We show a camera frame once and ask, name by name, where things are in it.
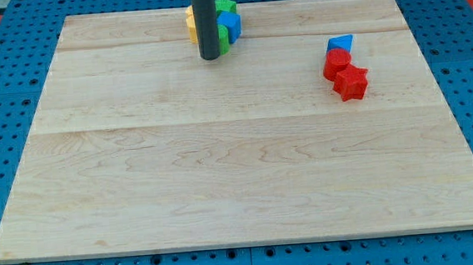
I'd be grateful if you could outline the green round block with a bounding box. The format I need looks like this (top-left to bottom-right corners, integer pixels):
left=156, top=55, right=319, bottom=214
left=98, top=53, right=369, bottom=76
left=217, top=24, right=231, bottom=56

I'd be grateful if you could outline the large wooden board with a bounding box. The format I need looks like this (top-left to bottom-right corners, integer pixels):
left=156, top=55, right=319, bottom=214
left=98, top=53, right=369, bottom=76
left=0, top=0, right=473, bottom=264

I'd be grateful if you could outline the blue cube block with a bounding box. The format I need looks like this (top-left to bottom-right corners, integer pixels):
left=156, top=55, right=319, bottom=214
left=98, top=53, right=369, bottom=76
left=217, top=12, right=241, bottom=43

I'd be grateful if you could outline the yellow block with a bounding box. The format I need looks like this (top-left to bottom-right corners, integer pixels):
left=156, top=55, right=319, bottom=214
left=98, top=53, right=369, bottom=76
left=185, top=5, right=197, bottom=43

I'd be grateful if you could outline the red cylinder block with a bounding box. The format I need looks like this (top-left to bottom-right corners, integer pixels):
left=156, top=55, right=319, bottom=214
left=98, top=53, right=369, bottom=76
left=322, top=47, right=351, bottom=82

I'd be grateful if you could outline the red star block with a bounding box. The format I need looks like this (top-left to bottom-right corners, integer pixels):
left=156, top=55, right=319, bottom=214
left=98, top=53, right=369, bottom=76
left=333, top=64, right=368, bottom=102

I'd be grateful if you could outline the green star block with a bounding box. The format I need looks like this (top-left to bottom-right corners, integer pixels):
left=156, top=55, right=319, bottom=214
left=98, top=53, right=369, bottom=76
left=215, top=0, right=237, bottom=15

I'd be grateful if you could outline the blue triangle block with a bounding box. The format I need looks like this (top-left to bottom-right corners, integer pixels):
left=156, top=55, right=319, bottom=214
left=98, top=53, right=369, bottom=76
left=326, top=34, right=354, bottom=53

